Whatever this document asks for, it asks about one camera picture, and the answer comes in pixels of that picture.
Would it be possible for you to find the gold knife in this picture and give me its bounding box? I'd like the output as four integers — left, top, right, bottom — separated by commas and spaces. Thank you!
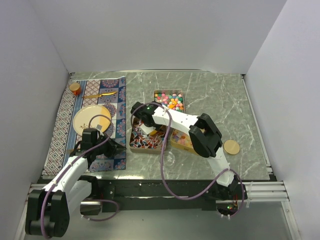
82, 91, 118, 99

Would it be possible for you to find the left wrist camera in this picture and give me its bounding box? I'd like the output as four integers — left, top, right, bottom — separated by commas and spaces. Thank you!
88, 124, 102, 132

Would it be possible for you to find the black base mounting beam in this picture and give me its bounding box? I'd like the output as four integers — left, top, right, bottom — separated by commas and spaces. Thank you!
74, 174, 248, 217

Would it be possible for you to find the gold tin of lollipops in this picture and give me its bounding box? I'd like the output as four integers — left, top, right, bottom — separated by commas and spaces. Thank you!
129, 117, 167, 155

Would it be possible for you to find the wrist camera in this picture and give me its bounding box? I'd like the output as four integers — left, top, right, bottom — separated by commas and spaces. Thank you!
88, 124, 102, 132
139, 124, 155, 135

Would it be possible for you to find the patterned mandala placemat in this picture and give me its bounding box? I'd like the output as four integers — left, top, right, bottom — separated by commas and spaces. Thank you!
42, 76, 126, 176

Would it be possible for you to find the aluminium rail frame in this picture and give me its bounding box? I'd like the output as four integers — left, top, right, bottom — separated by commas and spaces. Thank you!
14, 73, 301, 240

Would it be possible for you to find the yellow round plate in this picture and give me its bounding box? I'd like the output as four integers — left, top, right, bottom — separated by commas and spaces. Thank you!
72, 105, 112, 135

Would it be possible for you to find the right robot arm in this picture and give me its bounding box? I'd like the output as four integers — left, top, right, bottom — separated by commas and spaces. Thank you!
130, 102, 238, 201

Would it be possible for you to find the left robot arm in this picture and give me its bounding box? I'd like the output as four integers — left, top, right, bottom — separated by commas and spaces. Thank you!
25, 128, 126, 239

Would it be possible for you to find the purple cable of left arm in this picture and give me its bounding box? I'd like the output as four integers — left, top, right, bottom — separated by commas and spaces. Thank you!
39, 114, 121, 239

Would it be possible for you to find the clear glass jar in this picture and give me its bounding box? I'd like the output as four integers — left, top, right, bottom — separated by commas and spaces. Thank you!
159, 151, 176, 170

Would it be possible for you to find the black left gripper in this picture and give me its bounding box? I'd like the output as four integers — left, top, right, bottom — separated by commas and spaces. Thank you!
92, 133, 126, 159

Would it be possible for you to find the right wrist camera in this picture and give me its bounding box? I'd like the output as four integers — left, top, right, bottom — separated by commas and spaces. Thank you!
139, 124, 155, 135

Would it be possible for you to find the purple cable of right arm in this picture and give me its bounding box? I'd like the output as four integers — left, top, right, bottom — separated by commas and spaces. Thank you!
130, 101, 246, 219

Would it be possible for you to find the yellow plastic scoop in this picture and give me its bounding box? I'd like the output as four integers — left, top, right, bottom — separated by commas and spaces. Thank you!
149, 129, 159, 136

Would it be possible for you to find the round wooden jar lid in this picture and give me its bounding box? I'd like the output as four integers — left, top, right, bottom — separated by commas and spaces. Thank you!
223, 139, 240, 155

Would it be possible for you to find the pink tin of star candies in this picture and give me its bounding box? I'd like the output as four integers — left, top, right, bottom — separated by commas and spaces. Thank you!
153, 89, 185, 113

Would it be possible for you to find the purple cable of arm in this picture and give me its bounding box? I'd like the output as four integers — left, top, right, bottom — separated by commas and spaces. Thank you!
39, 114, 121, 239
130, 101, 246, 219

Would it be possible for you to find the yellow tin of popsicle candies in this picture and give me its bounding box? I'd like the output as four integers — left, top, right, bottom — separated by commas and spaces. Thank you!
170, 129, 198, 156

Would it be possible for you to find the orange cup with lid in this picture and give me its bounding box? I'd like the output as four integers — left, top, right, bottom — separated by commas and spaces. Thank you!
69, 82, 82, 96

